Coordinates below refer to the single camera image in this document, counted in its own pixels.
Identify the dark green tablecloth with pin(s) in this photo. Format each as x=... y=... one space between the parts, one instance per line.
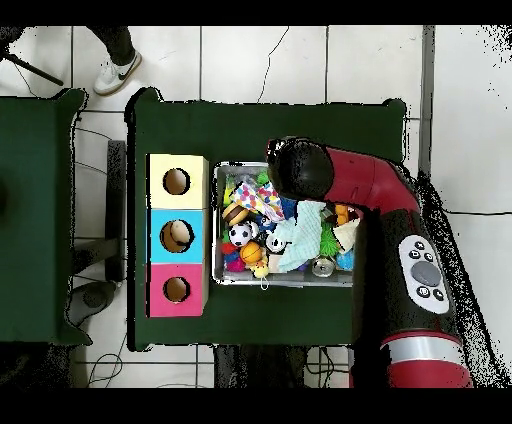
x=200 y=128

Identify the person's foot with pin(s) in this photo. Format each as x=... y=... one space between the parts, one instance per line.
x=116 y=76

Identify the shallow clear mesh bin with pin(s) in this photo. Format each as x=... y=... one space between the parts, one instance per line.
x=240 y=280

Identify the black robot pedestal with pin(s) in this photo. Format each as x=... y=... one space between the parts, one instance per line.
x=264 y=368

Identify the small orange basketball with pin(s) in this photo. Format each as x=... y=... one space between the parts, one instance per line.
x=250 y=254

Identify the wooden box with three holes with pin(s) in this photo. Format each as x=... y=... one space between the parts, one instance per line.
x=196 y=224

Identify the cream cloth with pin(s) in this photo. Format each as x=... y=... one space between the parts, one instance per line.
x=346 y=234

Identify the yellow duck toy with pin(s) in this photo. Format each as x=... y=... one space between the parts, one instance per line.
x=261 y=272

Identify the dark green side table cloth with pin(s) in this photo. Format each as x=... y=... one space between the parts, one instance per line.
x=40 y=240

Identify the small soccer ball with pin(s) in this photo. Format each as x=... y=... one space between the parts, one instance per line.
x=238 y=234

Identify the mint green knit cloth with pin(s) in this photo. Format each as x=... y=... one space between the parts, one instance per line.
x=304 y=232

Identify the black floor stand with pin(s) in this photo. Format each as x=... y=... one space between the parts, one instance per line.
x=116 y=208

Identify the colourful polka-dot cloth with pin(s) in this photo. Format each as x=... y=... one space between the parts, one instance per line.
x=258 y=198

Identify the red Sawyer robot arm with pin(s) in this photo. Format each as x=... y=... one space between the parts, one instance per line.
x=368 y=180

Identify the green spiky ball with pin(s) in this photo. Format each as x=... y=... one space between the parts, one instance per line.
x=328 y=240

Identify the wooden burger toy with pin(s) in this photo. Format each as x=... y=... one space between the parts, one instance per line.
x=234 y=214

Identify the person's leg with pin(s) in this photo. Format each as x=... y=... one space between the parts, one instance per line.
x=116 y=40

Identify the black tripod leg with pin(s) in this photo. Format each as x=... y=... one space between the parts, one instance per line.
x=36 y=70

